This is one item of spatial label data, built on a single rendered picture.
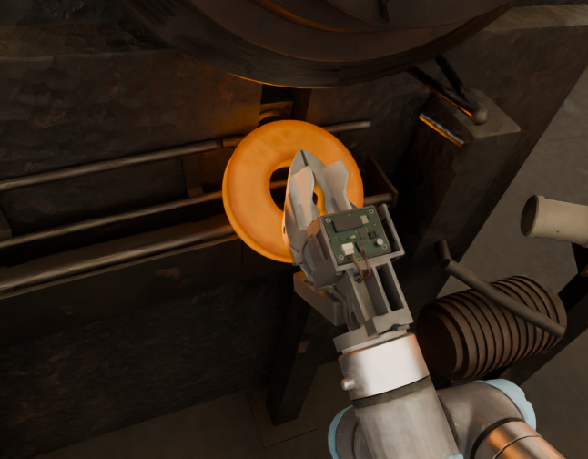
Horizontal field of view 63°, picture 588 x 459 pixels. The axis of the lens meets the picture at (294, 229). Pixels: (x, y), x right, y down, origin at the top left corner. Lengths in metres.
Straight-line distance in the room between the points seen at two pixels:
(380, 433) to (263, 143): 0.31
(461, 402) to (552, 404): 0.89
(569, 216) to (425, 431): 0.41
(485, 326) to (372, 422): 0.37
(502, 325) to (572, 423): 0.71
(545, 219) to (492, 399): 0.27
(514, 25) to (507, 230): 1.16
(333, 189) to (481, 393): 0.28
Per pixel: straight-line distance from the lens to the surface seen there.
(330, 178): 0.50
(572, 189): 2.13
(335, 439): 0.56
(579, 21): 0.79
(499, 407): 0.58
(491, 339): 0.78
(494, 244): 1.71
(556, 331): 0.79
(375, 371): 0.43
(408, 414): 0.43
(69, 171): 0.54
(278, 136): 0.53
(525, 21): 0.72
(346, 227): 0.43
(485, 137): 0.61
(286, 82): 0.42
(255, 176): 0.51
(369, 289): 0.44
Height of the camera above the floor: 1.10
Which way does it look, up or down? 48 degrees down
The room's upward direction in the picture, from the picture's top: 12 degrees clockwise
